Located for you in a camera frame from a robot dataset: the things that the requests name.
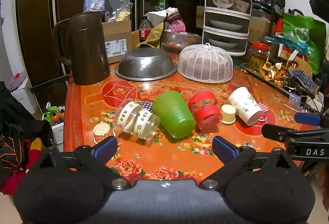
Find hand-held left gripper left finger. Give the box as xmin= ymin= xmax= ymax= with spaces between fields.
xmin=38 ymin=136 xmax=131 ymax=190

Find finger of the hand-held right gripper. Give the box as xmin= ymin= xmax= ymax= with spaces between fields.
xmin=294 ymin=112 xmax=329 ymax=127
xmin=262 ymin=124 xmax=329 ymax=142

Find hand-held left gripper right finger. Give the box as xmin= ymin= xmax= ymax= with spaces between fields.
xmin=199 ymin=136 xmax=294 ymax=190

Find clear cup with ribbon bands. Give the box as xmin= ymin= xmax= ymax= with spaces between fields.
xmin=112 ymin=98 xmax=161 ymax=140

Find white printed paper cup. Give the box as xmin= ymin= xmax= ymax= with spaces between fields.
xmin=228 ymin=86 xmax=263 ymax=126

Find clear cup with red bands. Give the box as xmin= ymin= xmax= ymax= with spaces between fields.
xmin=188 ymin=89 xmax=223 ymax=132

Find green plastic cup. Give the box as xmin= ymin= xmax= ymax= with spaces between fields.
xmin=152 ymin=91 xmax=196 ymax=139

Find orange dotted paper baking cup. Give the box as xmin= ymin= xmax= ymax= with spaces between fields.
xmin=93 ymin=122 xmax=116 ymax=145

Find red dotted paper baking cup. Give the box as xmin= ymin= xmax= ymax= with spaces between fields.
xmin=254 ymin=104 xmax=269 ymax=121

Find yellow paper baking cup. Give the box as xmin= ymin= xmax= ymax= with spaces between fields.
xmin=221 ymin=104 xmax=236 ymax=125

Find dark dotted paper baking cup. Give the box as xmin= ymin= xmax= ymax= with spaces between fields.
xmin=139 ymin=101 xmax=154 ymax=113

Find dried orange peels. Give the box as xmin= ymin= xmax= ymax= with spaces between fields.
xmin=259 ymin=61 xmax=289 ymax=85

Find green and orange toy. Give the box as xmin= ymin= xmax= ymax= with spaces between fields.
xmin=42 ymin=106 xmax=65 ymax=127

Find glass jar with red lid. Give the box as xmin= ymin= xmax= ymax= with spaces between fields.
xmin=248 ymin=42 xmax=269 ymax=71

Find clear glass jar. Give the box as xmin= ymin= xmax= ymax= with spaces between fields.
xmin=261 ymin=36 xmax=280 ymax=58

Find green shopping bag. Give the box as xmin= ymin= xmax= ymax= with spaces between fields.
xmin=281 ymin=9 xmax=327 ymax=75

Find white plastic food cover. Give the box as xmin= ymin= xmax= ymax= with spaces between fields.
xmin=178 ymin=43 xmax=234 ymax=83

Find dark clothing pile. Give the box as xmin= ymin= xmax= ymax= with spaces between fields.
xmin=0 ymin=81 xmax=54 ymax=188

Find steel colander bowl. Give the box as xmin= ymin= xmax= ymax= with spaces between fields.
xmin=115 ymin=48 xmax=178 ymax=82

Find brown plastic pitcher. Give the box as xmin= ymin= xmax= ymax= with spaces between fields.
xmin=51 ymin=12 xmax=111 ymax=85

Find white cardboard box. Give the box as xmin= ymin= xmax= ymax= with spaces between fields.
xmin=6 ymin=76 xmax=36 ymax=115

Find plain cardboard box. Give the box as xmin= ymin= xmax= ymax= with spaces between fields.
xmin=248 ymin=17 xmax=277 ymax=43

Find white ceramic plate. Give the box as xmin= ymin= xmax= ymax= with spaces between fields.
xmin=209 ymin=19 xmax=242 ymax=30
xmin=208 ymin=37 xmax=239 ymax=49

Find cardboard box with label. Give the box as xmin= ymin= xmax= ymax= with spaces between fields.
xmin=102 ymin=19 xmax=133 ymax=64

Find steel basin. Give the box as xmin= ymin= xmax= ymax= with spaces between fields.
xmin=161 ymin=32 xmax=202 ymax=54

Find yellow cloth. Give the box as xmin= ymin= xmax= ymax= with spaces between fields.
xmin=136 ymin=26 xmax=165 ymax=49

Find cola bottle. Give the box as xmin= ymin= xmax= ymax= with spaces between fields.
xmin=139 ymin=16 xmax=152 ymax=44

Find pink patterned ceramic bowl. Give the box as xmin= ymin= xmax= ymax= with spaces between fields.
xmin=233 ymin=0 xmax=250 ymax=12

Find pink plastic bag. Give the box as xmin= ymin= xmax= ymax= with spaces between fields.
xmin=167 ymin=19 xmax=186 ymax=33

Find floral ceramic bowl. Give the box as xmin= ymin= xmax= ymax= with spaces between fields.
xmin=211 ymin=0 xmax=234 ymax=9

